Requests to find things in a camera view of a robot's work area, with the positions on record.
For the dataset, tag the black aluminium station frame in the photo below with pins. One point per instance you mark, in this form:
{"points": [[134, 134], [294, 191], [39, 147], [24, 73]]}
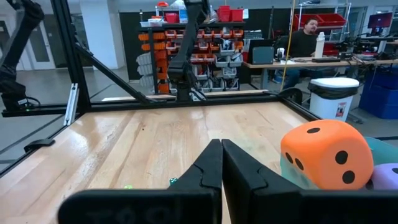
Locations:
{"points": [[70, 46]]}

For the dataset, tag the white trash can black liner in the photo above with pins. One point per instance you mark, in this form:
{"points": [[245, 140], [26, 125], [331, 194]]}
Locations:
{"points": [[329, 105]]}

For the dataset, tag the white bottle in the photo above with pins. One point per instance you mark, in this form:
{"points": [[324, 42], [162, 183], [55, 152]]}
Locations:
{"points": [[320, 45]]}

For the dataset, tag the metal rack with red bins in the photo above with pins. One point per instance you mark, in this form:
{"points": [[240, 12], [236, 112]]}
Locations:
{"points": [[332, 20]]}

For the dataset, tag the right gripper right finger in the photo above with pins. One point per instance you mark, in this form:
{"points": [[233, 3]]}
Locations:
{"points": [[280, 205]]}

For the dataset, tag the orange foam die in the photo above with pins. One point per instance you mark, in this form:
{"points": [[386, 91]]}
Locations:
{"points": [[323, 149]]}

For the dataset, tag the teal translucent plastic bin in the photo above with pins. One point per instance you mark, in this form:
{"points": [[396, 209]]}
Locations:
{"points": [[382, 151]]}

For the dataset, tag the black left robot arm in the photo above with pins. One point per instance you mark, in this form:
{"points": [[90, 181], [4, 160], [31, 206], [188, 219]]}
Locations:
{"points": [[186, 46]]}

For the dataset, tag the white tray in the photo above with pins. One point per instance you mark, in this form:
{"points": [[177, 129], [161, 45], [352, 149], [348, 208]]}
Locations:
{"points": [[152, 22]]}

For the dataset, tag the black keyboard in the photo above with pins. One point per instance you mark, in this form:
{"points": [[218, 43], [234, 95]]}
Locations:
{"points": [[326, 59]]}

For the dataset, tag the blue storage bins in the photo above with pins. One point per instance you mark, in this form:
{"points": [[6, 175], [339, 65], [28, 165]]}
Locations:
{"points": [[381, 96]]}

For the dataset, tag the small green die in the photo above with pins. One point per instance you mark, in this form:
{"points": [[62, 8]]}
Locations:
{"points": [[173, 181]]}

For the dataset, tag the silver aluminium bracket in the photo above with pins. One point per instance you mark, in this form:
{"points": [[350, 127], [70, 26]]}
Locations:
{"points": [[71, 102]]}

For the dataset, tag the black table edge clip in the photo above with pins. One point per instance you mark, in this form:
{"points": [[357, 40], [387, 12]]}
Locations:
{"points": [[38, 144]]}

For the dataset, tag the person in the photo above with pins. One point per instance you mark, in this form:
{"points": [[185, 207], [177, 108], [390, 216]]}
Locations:
{"points": [[303, 43]]}

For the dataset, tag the dark grey laptop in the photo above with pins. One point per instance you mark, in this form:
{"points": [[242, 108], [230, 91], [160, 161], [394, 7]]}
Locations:
{"points": [[262, 55]]}

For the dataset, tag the parts bin shelf rack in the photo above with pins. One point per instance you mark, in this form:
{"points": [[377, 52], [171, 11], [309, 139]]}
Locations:
{"points": [[161, 56]]}

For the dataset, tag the purple foam die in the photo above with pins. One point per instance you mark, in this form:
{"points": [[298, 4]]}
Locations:
{"points": [[387, 177]]}

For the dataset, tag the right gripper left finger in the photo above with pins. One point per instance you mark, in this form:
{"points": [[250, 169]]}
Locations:
{"points": [[174, 205]]}

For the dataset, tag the red storage bin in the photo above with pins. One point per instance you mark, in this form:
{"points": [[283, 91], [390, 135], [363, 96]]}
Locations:
{"points": [[237, 15], [223, 14], [172, 18]]}

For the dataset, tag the computer monitor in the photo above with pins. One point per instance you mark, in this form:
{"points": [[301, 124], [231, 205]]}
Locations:
{"points": [[380, 20]]}

